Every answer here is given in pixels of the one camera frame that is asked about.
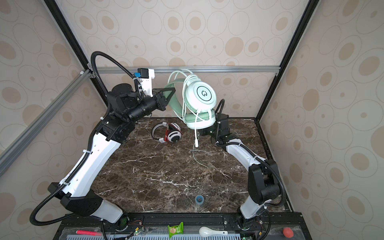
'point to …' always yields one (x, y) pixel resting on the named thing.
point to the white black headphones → (173, 133)
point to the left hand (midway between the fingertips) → (176, 87)
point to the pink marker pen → (80, 232)
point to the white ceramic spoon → (205, 232)
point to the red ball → (288, 232)
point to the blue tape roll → (199, 199)
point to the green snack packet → (175, 229)
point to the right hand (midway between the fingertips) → (196, 124)
